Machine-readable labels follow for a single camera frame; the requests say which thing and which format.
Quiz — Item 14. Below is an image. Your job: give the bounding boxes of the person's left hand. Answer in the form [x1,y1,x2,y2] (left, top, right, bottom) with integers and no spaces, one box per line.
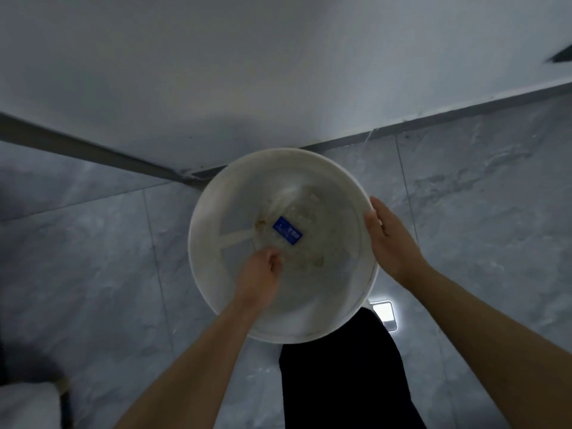
[232,247,285,312]

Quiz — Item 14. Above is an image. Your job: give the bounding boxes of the person's right hand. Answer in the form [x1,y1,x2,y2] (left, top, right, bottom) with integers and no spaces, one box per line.
[364,196,432,291]

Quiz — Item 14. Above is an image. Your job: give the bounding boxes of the clear plastic water bottle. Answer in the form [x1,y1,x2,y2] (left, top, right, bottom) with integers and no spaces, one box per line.
[257,187,340,269]

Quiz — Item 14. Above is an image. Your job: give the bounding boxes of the white plastic bucket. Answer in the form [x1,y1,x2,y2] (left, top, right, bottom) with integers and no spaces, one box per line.
[187,148,380,344]

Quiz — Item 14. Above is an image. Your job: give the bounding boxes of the person's left forearm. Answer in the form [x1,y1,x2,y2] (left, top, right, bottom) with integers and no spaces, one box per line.
[114,299,269,429]

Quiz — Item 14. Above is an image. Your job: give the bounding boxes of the person's right forearm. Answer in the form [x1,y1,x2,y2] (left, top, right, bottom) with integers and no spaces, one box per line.
[404,266,572,429]

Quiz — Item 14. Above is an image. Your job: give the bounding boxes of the person's black trousers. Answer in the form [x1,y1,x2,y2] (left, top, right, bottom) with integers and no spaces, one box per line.
[279,307,428,429]

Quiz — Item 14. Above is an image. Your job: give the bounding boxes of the grey baseboard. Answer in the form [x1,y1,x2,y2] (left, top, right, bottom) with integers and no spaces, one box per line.
[192,77,572,182]

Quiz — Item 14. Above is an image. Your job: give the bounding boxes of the grey door frame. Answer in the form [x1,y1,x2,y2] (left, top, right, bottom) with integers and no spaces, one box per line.
[0,112,200,188]

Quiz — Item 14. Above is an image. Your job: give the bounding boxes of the small black wall plate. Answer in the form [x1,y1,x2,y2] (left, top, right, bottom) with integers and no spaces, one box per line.
[546,43,572,64]

